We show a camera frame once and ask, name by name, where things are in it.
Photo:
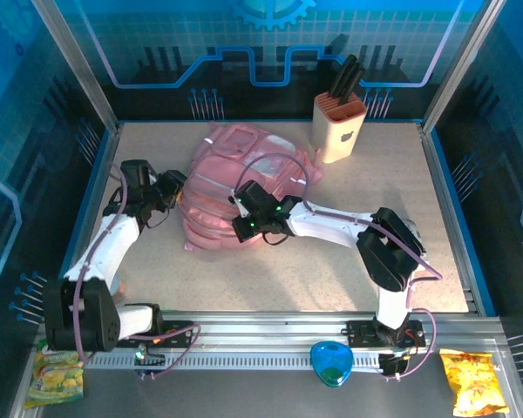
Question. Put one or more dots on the pink student backpack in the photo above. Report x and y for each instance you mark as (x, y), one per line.
(213, 174)

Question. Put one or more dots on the green candy bag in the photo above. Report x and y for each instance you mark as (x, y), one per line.
(56, 383)

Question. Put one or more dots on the yellow chips bag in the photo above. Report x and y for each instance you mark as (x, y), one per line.
(473, 381)

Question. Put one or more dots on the beige knife block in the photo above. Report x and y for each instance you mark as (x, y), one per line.
(335, 130)

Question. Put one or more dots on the blue teardrop-shaped device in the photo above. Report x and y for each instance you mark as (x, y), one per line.
(331, 363)

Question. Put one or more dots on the black controller board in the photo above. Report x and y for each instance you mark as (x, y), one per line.
(394, 363)
(150, 358)

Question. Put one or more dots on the aluminium frame beam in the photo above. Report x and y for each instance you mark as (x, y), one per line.
(266, 324)

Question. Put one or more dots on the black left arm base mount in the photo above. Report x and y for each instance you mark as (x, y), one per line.
(178, 333)

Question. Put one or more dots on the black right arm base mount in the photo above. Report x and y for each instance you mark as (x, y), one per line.
(362, 333)

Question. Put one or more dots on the aluminium frame post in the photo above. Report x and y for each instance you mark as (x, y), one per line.
(460, 65)
(76, 65)

